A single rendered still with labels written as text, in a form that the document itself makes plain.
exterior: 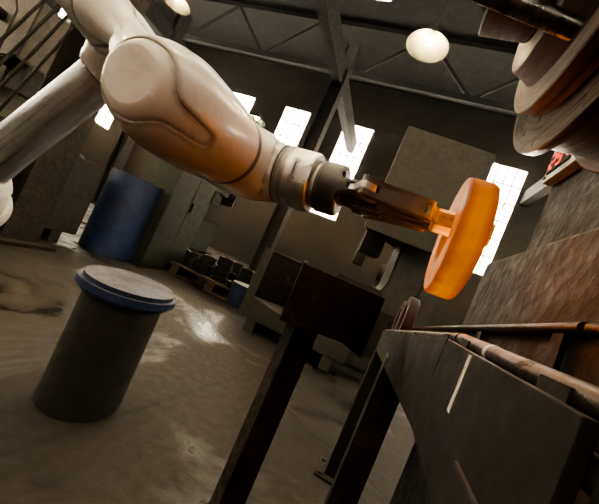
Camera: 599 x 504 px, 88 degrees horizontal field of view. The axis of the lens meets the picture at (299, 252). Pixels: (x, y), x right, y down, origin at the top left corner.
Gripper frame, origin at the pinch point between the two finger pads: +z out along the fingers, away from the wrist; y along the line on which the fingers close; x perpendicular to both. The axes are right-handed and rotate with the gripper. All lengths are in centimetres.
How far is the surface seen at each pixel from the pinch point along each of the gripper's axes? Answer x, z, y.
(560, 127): 4.4, 1.5, 17.5
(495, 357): -13.4, 0.7, 22.1
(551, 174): 21.9, 15.5, -23.4
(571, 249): 0.4, 11.1, 2.7
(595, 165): 7.0, 8.0, 8.8
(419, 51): 357, -74, -399
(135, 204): -11, -266, -214
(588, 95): 5.0, 1.5, 20.4
